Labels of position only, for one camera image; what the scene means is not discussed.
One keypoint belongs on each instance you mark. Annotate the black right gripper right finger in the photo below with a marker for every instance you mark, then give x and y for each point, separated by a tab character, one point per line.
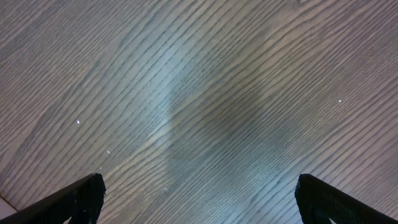
319	202

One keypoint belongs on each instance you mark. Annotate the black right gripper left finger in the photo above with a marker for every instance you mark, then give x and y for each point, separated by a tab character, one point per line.
78	203

